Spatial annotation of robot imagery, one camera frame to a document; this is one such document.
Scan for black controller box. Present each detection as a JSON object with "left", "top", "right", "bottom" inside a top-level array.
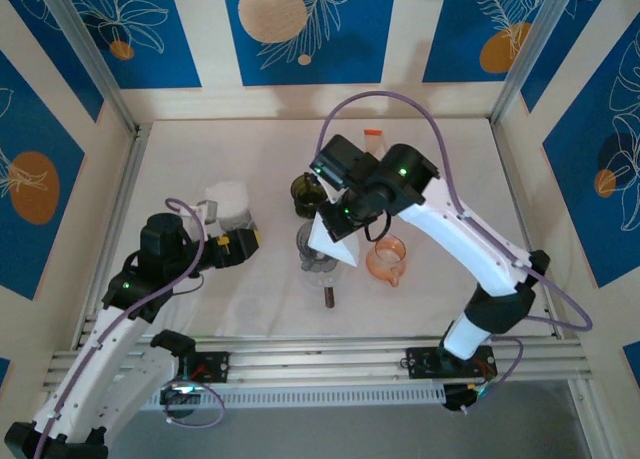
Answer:
[
  {"left": 442, "top": 383, "right": 494, "bottom": 414},
  {"left": 159, "top": 383, "right": 204, "bottom": 411}
]

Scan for aluminium frame post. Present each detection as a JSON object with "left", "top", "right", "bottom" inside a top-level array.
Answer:
[
  {"left": 37, "top": 0, "right": 141, "bottom": 135},
  {"left": 489, "top": 0, "right": 576, "bottom": 128}
]

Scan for clear glass server brown handle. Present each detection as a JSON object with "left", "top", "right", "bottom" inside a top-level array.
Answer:
[{"left": 298, "top": 266, "right": 346, "bottom": 310}]

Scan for aluminium front rail beam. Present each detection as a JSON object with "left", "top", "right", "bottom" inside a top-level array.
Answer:
[{"left": 42, "top": 334, "right": 594, "bottom": 395}]

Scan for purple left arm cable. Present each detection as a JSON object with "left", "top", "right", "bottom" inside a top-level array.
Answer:
[{"left": 32, "top": 197, "right": 225, "bottom": 459}]

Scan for orange glass server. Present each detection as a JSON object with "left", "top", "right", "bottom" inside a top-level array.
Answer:
[{"left": 365, "top": 234, "right": 409, "bottom": 289}]

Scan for white lid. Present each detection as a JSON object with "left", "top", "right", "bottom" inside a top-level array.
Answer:
[{"left": 203, "top": 181, "right": 254, "bottom": 226}]

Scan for olive green plastic dripper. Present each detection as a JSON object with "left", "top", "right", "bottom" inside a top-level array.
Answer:
[{"left": 289, "top": 172, "right": 329, "bottom": 220}]

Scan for orange white coffee filter holder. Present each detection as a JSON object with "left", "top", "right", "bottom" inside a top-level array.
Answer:
[{"left": 362, "top": 127, "right": 389, "bottom": 156}]

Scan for aluminium table side rail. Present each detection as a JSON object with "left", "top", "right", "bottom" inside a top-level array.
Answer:
[
  {"left": 72, "top": 123, "right": 154, "bottom": 350},
  {"left": 489, "top": 122, "right": 569, "bottom": 341}
]

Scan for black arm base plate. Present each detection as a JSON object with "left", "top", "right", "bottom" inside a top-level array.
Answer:
[
  {"left": 177, "top": 351, "right": 231, "bottom": 385},
  {"left": 407, "top": 346, "right": 496, "bottom": 380}
]

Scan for smoky grey plastic dripper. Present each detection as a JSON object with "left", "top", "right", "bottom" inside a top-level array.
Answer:
[{"left": 295, "top": 222, "right": 341, "bottom": 275}]

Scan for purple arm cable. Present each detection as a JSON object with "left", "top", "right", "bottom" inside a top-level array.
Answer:
[
  {"left": 32, "top": 197, "right": 225, "bottom": 459},
  {"left": 317, "top": 91, "right": 594, "bottom": 415}
]

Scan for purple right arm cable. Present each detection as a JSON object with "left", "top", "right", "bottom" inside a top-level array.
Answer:
[{"left": 317, "top": 91, "right": 594, "bottom": 415}]

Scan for grey slotted cable duct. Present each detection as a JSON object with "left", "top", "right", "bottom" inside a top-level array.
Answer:
[{"left": 139, "top": 383, "right": 446, "bottom": 410}]

